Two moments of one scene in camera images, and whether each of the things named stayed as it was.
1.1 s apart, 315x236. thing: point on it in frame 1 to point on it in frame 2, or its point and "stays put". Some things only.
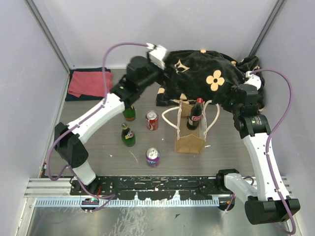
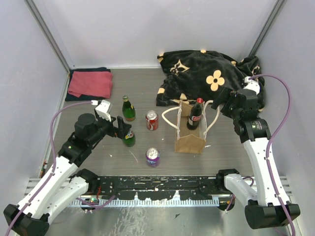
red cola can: [152, 120] stays put
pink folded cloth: [90, 83] stays put
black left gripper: [150, 65] to [123, 128]
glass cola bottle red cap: [195, 115] stays put
